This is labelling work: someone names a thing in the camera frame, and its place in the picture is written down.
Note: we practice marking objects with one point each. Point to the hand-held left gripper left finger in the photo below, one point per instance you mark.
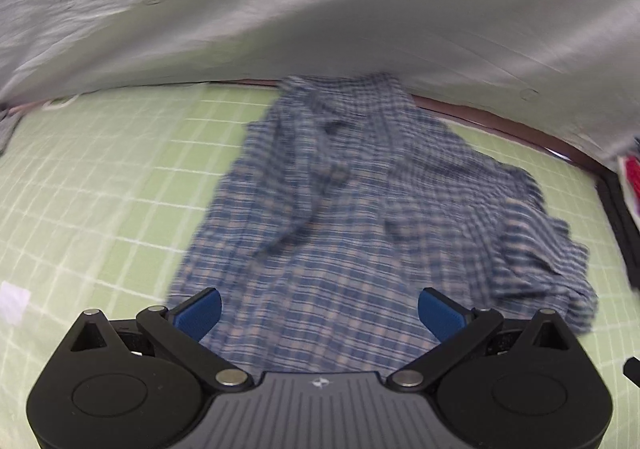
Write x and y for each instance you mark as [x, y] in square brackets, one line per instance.
[197, 311]

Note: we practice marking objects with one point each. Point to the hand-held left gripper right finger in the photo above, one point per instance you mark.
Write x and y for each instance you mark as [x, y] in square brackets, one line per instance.
[440, 314]

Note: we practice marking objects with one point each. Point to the green checked bed sheet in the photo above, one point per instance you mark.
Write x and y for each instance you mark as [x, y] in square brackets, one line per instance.
[100, 179]

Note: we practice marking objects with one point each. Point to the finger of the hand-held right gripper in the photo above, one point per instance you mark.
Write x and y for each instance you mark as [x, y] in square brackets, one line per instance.
[634, 370]

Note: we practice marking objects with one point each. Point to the blue plaid shirt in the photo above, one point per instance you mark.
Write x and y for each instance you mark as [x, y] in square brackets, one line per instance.
[350, 209]

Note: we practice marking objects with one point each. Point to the grey carrot-print hanging sheet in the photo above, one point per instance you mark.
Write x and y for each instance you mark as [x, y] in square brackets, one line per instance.
[350, 14]

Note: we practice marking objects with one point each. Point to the large white tape patch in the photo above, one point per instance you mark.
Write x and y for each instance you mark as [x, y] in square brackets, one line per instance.
[12, 301]

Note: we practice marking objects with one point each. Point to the white oval label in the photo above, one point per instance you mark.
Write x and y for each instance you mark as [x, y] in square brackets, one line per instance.
[57, 102]

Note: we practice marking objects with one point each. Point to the red knitted cloth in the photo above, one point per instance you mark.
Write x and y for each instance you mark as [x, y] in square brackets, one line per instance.
[632, 186]

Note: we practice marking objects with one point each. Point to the grey hooded sweatshirt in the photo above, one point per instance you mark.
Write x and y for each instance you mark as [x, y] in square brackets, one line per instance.
[5, 129]

